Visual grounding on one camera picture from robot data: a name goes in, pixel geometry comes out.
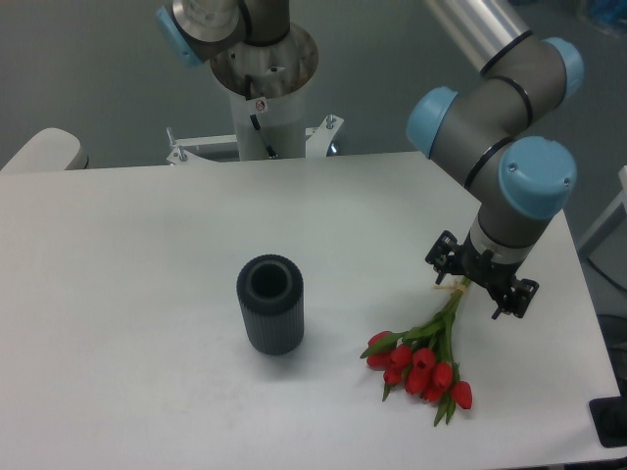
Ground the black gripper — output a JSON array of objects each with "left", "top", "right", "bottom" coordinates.
[{"left": 425, "top": 230, "right": 540, "bottom": 319}]

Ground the red tulip bouquet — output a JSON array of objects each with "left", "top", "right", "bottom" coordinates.
[{"left": 361, "top": 277, "right": 473, "bottom": 426}]

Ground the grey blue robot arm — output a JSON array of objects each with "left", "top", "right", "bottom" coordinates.
[{"left": 157, "top": 1, "right": 584, "bottom": 317}]

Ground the black device at table edge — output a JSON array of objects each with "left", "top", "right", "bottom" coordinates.
[{"left": 589, "top": 397, "right": 626, "bottom": 448}]

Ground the dark grey ribbed vase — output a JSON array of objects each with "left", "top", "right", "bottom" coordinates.
[{"left": 236, "top": 254, "right": 305, "bottom": 355}]

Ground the white rounded chair part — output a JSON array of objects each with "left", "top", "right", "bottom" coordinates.
[{"left": 1, "top": 127, "right": 89, "bottom": 175}]

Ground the white frame at right edge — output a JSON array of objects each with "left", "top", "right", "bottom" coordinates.
[{"left": 576, "top": 166, "right": 626, "bottom": 259}]

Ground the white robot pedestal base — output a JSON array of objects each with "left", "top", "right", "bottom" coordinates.
[{"left": 167, "top": 23, "right": 344, "bottom": 165}]

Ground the black base cable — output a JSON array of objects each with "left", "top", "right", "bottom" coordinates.
[{"left": 243, "top": 72, "right": 279, "bottom": 161}]

